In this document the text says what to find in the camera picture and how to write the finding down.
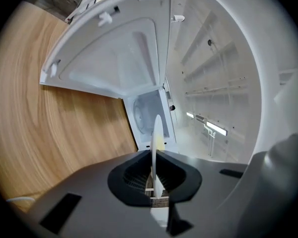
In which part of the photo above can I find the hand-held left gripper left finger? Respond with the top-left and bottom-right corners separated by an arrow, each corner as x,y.
28,149 -> 168,238

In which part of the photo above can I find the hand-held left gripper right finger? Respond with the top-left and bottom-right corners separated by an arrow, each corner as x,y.
155,149 -> 249,238

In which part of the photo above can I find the white plate with food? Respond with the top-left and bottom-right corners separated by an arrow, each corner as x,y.
150,114 -> 170,200

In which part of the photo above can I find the white microwave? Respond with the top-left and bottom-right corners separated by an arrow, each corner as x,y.
39,0 -> 180,156

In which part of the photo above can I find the glass turntable plate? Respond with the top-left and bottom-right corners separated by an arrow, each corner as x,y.
133,98 -> 151,134

